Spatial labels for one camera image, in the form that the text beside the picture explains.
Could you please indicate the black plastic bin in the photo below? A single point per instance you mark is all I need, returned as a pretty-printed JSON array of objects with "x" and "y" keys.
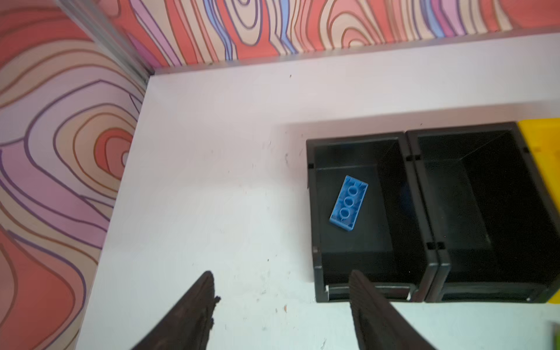
[
  {"x": 495, "y": 227},
  {"x": 391, "y": 243}
]

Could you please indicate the middle black plastic bin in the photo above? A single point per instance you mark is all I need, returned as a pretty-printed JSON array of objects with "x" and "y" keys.
[{"x": 495, "y": 227}]

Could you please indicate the left black plastic bin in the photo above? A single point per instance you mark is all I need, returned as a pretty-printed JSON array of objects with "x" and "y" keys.
[{"x": 391, "y": 243}]

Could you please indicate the blue lego brick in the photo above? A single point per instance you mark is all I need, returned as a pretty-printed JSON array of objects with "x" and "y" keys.
[{"x": 348, "y": 204}]

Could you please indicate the yellow plastic bin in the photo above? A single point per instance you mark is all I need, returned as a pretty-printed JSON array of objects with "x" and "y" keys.
[{"x": 542, "y": 138}]

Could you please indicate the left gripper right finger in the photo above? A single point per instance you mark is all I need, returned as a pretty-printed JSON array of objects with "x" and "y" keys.
[{"x": 378, "y": 325}]

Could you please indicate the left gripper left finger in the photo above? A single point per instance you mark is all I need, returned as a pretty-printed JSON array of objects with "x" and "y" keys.
[{"x": 188, "y": 324}]

